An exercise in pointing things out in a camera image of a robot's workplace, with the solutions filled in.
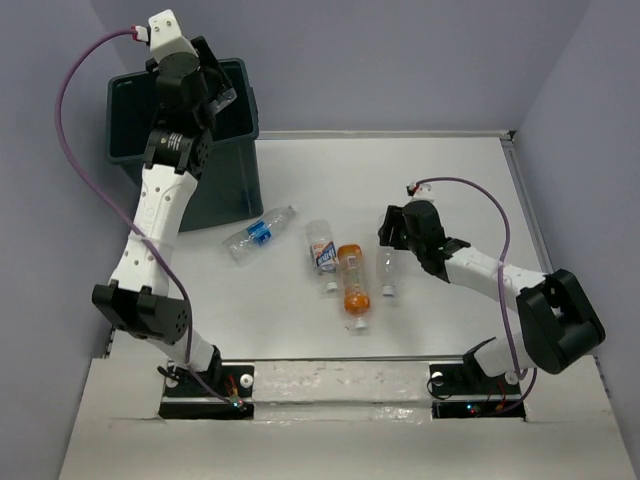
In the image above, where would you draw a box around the clear bottle white cap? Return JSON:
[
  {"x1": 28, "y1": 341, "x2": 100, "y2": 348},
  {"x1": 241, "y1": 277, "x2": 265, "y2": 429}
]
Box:
[{"x1": 376, "y1": 247, "x2": 398, "y2": 298}]

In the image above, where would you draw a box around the small bottle orange label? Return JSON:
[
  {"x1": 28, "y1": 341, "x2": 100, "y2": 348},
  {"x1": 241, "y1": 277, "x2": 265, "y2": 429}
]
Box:
[{"x1": 207, "y1": 87, "x2": 237, "y2": 117}]

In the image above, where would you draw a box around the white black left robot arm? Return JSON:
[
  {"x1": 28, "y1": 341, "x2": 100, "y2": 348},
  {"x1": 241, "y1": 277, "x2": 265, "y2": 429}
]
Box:
[{"x1": 92, "y1": 37, "x2": 231, "y2": 395}]

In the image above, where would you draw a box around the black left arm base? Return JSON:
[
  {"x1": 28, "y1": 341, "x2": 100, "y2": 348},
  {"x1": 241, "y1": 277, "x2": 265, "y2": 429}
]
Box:
[{"x1": 157, "y1": 362, "x2": 255, "y2": 421}]

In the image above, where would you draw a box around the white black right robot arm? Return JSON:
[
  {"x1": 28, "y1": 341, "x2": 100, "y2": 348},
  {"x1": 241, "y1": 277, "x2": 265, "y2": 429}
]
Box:
[{"x1": 378, "y1": 200, "x2": 606, "y2": 392}]

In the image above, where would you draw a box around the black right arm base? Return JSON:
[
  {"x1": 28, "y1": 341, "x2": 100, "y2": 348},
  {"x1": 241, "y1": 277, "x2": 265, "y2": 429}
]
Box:
[{"x1": 426, "y1": 350, "x2": 526, "y2": 420}]

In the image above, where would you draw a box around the dark green plastic bin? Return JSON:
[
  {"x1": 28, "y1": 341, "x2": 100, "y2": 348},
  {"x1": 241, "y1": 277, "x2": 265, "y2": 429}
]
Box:
[{"x1": 106, "y1": 58, "x2": 264, "y2": 232}]

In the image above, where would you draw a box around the clear bottle white blue label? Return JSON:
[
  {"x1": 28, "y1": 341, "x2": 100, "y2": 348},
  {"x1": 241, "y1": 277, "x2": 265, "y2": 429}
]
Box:
[{"x1": 306, "y1": 220, "x2": 338, "y2": 293}]

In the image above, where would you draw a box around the large orange label bottle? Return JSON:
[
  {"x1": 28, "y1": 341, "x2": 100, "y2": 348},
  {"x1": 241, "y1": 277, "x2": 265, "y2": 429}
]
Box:
[{"x1": 337, "y1": 244, "x2": 371, "y2": 332}]

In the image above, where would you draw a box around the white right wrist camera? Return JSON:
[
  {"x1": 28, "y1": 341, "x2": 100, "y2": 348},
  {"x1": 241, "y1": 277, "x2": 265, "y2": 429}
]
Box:
[{"x1": 406, "y1": 182, "x2": 435, "y2": 203}]

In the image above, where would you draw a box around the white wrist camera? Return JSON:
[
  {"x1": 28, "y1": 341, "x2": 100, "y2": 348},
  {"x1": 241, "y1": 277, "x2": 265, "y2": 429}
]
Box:
[
  {"x1": 406, "y1": 182, "x2": 435, "y2": 203},
  {"x1": 132, "y1": 9, "x2": 197, "y2": 63}
]

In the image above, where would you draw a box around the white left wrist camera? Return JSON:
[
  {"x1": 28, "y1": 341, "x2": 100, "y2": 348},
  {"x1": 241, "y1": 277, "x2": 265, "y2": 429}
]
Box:
[{"x1": 132, "y1": 9, "x2": 197, "y2": 63}]

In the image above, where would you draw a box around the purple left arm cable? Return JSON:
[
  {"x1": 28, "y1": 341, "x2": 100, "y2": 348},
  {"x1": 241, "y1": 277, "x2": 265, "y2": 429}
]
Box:
[{"x1": 54, "y1": 27, "x2": 249, "y2": 409}]

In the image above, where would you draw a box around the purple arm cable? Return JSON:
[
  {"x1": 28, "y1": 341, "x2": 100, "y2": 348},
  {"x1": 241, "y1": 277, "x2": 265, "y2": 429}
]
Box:
[
  {"x1": 54, "y1": 27, "x2": 249, "y2": 409},
  {"x1": 417, "y1": 175, "x2": 539, "y2": 416}
]

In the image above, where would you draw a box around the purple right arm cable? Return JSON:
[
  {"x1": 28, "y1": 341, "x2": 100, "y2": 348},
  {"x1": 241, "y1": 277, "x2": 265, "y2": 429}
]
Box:
[{"x1": 417, "y1": 175, "x2": 539, "y2": 416}]

